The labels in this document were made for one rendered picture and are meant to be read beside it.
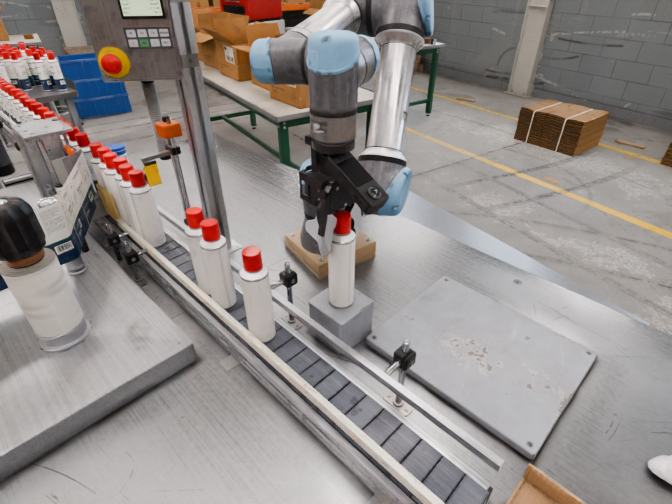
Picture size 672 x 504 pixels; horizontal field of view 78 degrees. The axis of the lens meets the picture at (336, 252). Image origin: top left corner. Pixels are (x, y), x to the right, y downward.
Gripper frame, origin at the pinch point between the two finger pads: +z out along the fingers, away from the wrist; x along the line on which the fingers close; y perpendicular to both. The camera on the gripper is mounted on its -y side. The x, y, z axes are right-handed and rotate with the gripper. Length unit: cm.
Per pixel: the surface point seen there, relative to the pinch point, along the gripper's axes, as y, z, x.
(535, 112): 107, 76, -382
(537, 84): 178, 90, -560
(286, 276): 9.3, 9.0, 6.4
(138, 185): 52, 0, 16
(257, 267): 5.4, -0.2, 15.4
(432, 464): -32.0, 17.7, 13.2
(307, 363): -4.7, 17.7, 13.7
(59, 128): 80, -9, 22
